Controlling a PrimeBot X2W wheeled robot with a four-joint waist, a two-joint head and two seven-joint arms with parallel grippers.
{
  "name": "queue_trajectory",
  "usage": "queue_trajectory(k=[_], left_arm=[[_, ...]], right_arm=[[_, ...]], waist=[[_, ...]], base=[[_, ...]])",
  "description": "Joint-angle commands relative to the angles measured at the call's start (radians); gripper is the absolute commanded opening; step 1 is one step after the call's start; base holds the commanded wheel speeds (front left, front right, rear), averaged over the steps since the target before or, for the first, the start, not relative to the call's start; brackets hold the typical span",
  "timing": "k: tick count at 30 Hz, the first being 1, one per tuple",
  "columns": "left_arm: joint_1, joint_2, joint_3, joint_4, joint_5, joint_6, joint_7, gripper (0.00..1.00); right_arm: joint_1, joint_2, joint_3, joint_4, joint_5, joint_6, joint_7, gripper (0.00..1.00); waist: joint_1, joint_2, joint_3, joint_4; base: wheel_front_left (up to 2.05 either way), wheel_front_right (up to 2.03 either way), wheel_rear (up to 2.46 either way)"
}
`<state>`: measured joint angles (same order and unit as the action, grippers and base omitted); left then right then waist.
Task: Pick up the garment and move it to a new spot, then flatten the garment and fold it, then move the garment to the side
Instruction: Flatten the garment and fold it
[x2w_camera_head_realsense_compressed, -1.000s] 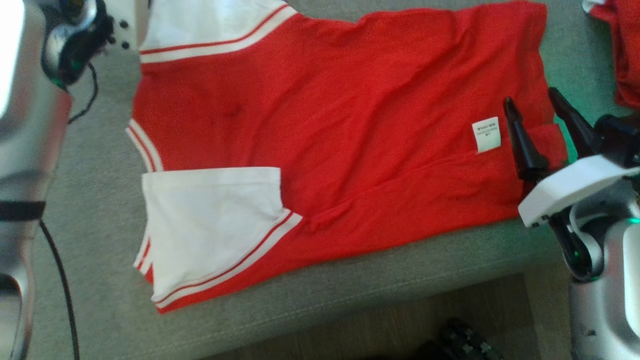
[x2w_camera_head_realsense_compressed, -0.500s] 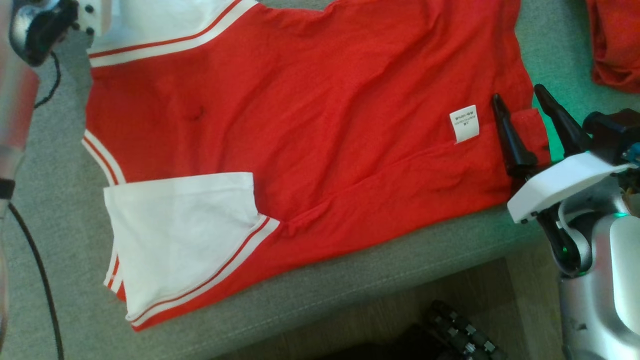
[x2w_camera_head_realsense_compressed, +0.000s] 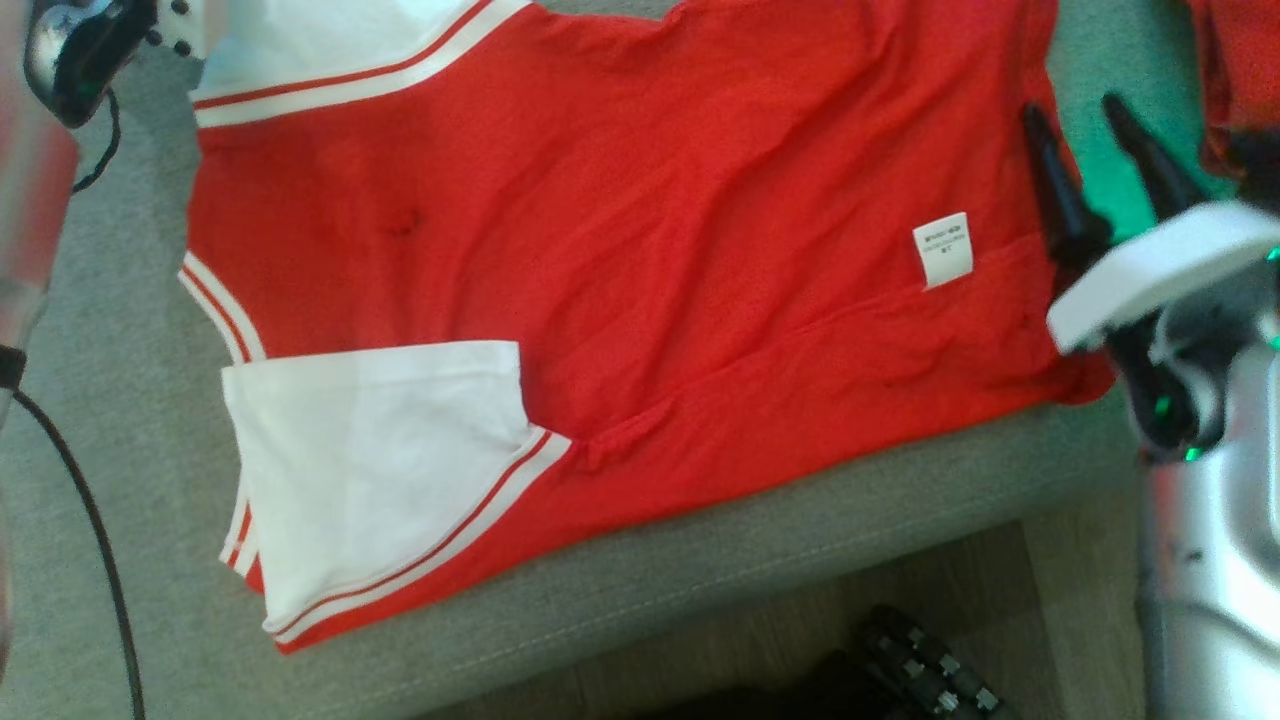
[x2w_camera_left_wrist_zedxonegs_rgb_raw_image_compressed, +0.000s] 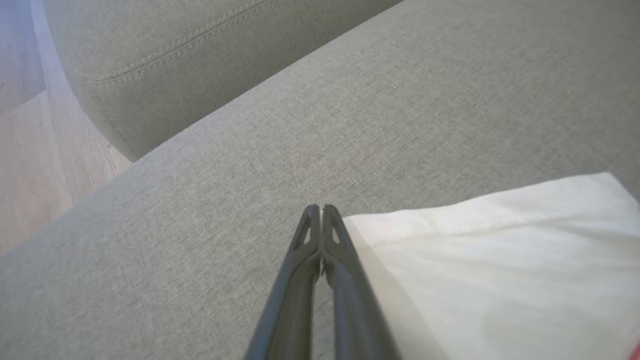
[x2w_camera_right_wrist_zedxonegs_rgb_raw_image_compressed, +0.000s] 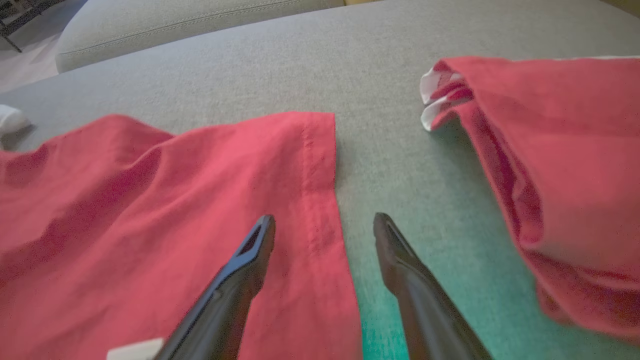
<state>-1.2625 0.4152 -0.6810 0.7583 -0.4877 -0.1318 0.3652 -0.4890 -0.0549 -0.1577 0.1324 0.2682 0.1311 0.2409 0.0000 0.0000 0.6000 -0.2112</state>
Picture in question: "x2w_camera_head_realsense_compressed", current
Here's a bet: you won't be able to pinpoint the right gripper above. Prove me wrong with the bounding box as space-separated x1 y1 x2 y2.
1020 92 1280 358

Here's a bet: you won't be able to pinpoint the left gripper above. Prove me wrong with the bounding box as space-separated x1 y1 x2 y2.
148 0 218 58

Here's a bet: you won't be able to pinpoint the red white sports shorts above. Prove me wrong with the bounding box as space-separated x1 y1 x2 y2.
1186 0 1280 179

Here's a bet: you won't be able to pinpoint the grey sofa seat cushion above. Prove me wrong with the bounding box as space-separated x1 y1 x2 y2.
0 0 1241 720

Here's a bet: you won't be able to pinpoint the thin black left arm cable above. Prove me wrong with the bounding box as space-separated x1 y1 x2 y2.
72 88 123 194

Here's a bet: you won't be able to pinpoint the long black cable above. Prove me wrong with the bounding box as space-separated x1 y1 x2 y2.
0 345 148 720

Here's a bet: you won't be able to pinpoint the red white basketball jersey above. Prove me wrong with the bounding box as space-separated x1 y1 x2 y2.
178 0 1117 656

